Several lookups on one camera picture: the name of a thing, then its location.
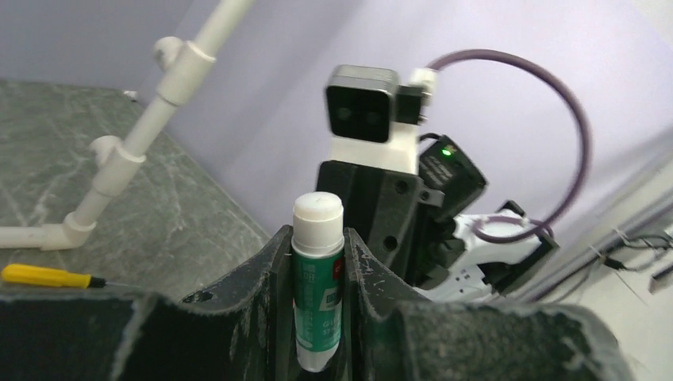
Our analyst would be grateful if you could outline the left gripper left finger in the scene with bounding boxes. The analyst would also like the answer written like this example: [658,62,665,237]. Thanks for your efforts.
[1,225,294,380]

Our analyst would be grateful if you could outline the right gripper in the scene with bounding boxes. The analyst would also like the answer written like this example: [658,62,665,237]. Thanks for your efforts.
[316,160,444,285]

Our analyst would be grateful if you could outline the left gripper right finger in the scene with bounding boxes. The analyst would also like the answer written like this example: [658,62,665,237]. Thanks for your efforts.
[342,229,633,380]

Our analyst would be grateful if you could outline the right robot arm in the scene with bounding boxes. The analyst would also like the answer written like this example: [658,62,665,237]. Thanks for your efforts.
[317,133,558,302]

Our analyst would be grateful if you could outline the yellow screwdriver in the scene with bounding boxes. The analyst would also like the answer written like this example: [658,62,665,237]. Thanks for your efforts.
[1,264,140,289]

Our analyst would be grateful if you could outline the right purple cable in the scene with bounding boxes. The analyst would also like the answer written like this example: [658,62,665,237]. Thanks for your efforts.
[425,48,594,245]

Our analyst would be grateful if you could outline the white PVC pipe frame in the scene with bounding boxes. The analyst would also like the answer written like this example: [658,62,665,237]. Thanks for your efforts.
[1,0,253,251]

